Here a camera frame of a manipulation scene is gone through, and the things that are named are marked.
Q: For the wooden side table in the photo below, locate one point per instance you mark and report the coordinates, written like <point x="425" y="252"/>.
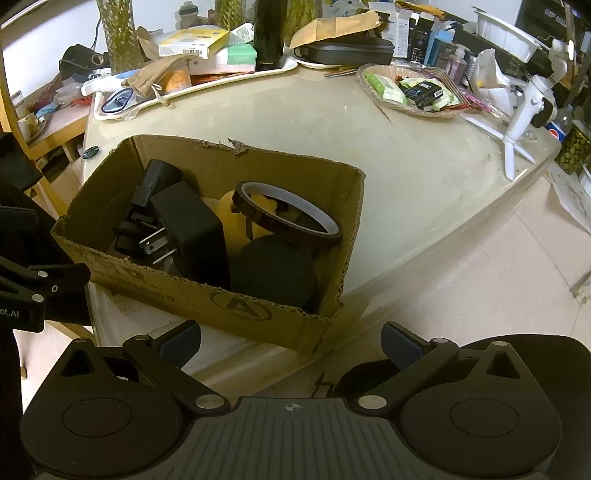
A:
<point x="51" y="134"/>

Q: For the white and blue tube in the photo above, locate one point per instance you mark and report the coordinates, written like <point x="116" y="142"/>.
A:
<point x="108" y="82"/>

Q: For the small black rubber block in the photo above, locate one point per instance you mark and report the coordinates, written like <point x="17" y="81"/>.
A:
<point x="159" y="177"/>

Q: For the white plastic tray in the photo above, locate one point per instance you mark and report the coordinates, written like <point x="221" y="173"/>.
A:
<point x="277" y="69"/>

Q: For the blue carton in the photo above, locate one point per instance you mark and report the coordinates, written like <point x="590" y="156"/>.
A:
<point x="438" y="46"/>

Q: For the tall glass vase with stems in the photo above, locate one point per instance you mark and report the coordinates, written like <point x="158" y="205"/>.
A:
<point x="117" y="37"/>

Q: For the yellow dog-shaped toy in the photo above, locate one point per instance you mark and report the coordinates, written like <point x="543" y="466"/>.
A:
<point x="231" y="221"/>

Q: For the black power adapter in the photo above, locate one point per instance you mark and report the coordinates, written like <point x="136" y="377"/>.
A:
<point x="194" y="230"/>

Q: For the woven basket of snack packets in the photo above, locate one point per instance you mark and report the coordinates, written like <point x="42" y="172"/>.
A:
<point x="411" y="94"/>

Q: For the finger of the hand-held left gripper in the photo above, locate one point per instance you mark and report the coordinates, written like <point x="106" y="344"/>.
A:
<point x="64" y="281"/>

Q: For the black thermos bottle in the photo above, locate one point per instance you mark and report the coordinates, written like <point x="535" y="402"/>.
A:
<point x="271" y="37"/>

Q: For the black tape roll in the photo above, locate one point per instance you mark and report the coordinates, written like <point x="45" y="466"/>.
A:
<point x="274" y="272"/>

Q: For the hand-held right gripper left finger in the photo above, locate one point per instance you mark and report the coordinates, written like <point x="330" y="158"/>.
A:
<point x="182" y="340"/>

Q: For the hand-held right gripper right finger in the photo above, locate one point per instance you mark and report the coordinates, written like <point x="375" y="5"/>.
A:
<point x="401" y="342"/>

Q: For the brown paper envelope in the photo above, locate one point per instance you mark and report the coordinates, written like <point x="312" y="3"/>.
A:
<point x="337" y="25"/>

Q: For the white gimbal tripod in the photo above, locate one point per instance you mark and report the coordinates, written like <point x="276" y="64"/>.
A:
<point x="524" y="115"/>

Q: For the glass vase with green plant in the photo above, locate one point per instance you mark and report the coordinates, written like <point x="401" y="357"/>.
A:
<point x="229" y="14"/>

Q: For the black carton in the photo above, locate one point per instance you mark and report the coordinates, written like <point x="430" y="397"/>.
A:
<point x="420" y="37"/>

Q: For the blue rimmed glasses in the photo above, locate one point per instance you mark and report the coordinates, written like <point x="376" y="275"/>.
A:
<point x="117" y="100"/>

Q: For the yellow and white box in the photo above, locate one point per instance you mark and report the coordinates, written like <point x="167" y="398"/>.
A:
<point x="191" y="42"/>

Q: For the light green box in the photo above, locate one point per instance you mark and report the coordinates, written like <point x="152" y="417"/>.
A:
<point x="241" y="55"/>

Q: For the dark cloth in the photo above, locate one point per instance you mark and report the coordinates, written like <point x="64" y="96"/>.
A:
<point x="545" y="350"/>

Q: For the pink liquid bottle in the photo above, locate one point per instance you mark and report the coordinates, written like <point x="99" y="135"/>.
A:
<point x="456" y="64"/>

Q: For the white plastic bag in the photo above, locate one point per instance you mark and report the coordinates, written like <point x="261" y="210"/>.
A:
<point x="491" y="78"/>

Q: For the black round knob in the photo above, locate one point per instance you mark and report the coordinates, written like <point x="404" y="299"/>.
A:
<point x="127" y="237"/>

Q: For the brown cloth pouch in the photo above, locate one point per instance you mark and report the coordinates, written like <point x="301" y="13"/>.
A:
<point x="154" y="74"/>

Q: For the white plastic container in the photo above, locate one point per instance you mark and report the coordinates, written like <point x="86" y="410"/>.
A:
<point x="508" y="32"/>

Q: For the blue capped soda bottle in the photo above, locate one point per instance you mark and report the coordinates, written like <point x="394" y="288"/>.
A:
<point x="561" y="124"/>

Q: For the dark green round cap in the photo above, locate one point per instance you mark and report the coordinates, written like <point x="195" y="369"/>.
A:
<point x="91" y="152"/>

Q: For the brown cardboard box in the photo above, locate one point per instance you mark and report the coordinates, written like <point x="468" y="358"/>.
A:
<point x="258" y="307"/>

